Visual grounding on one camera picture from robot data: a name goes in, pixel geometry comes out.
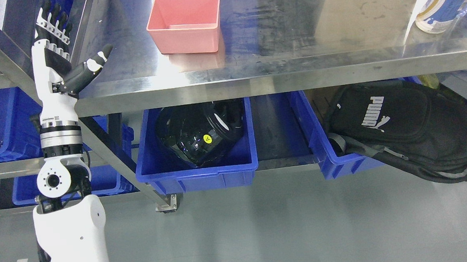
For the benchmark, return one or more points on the blue bin lower left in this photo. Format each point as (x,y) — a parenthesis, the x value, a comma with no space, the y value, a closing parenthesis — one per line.
(106,180)

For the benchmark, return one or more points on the blue bin under backpack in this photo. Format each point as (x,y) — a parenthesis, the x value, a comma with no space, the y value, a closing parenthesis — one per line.
(310,115)

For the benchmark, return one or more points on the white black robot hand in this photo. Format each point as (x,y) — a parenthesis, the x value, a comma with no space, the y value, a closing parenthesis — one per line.
(58,83)

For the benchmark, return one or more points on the steel table frame leg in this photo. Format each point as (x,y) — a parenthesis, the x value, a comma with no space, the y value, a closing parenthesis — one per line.
(107,145)

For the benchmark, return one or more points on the black Puma backpack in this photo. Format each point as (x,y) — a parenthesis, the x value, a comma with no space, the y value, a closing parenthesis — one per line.
(414,128)

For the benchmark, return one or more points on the blue bin with helmet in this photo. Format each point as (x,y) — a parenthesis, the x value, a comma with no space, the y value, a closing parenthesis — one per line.
(166,176)

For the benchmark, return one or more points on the blue bin far left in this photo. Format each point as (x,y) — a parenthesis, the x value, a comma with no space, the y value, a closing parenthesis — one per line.
(19,138)

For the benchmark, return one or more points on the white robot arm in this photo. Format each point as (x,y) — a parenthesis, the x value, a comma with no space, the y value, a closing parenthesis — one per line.
(68,219)

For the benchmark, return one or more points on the pink plastic storage box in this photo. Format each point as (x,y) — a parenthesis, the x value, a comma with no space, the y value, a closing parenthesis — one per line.
(185,26)

